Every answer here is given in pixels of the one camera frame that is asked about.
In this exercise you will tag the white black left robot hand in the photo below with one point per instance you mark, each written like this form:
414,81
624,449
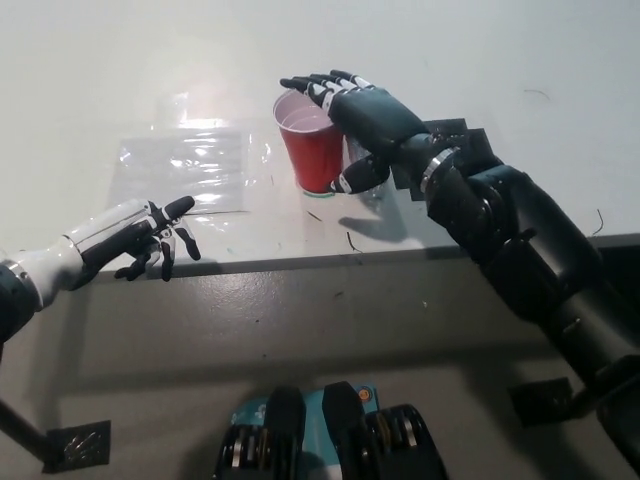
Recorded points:
95,240

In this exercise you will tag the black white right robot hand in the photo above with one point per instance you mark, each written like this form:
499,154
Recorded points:
380,120

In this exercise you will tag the clear pump hand soap bottle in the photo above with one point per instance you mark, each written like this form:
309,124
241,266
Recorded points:
353,149

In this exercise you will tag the red plastic cup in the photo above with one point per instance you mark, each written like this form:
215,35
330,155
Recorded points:
310,155

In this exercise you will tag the large black tape patch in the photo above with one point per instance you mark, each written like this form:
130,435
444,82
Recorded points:
477,145

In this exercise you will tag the clear glossy plastic sheet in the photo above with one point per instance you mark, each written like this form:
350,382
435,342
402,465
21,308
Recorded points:
180,172

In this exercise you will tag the black floor tape patch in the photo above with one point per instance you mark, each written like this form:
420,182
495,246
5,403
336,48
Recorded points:
542,400
80,447

